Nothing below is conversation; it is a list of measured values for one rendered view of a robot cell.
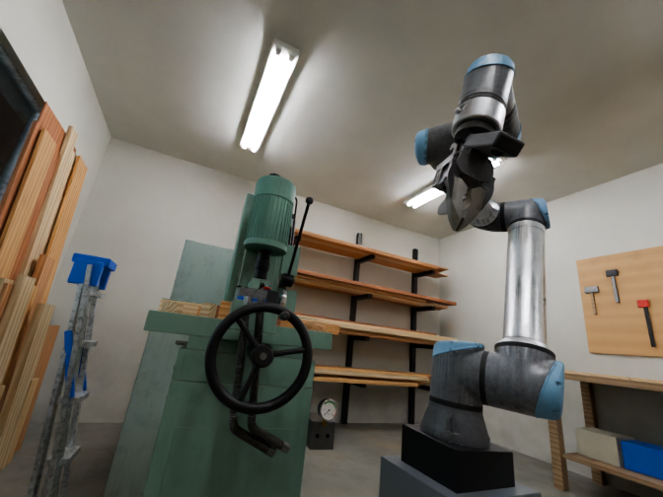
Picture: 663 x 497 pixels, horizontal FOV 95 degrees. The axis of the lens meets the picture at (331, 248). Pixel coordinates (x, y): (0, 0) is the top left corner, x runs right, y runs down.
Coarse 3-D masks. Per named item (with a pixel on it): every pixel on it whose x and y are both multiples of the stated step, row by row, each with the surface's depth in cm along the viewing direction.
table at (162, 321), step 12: (156, 312) 92; (156, 324) 91; (168, 324) 92; (180, 324) 93; (192, 324) 94; (204, 324) 96; (216, 324) 97; (204, 336) 95; (228, 336) 89; (264, 336) 92; (276, 336) 94; (288, 336) 104; (312, 336) 107; (324, 336) 109; (324, 348) 108
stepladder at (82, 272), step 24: (96, 264) 152; (96, 288) 161; (72, 312) 144; (72, 336) 142; (72, 360) 139; (72, 384) 138; (48, 408) 133; (48, 432) 131; (72, 432) 145; (72, 456) 136; (48, 480) 126
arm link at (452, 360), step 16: (448, 352) 91; (464, 352) 89; (480, 352) 90; (432, 368) 95; (448, 368) 90; (464, 368) 87; (480, 368) 85; (432, 384) 93; (448, 384) 88; (464, 384) 86; (480, 384) 84; (448, 400) 87; (464, 400) 86; (480, 400) 85
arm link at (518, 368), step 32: (512, 224) 109; (544, 224) 106; (512, 256) 102; (544, 256) 100; (512, 288) 96; (544, 288) 94; (512, 320) 90; (544, 320) 88; (512, 352) 83; (544, 352) 81; (512, 384) 79; (544, 384) 76; (544, 416) 77
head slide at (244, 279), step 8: (248, 256) 131; (256, 256) 132; (272, 256) 135; (248, 264) 130; (272, 264) 134; (240, 272) 134; (248, 272) 129; (272, 272) 133; (240, 280) 127; (248, 280) 128; (272, 280) 132
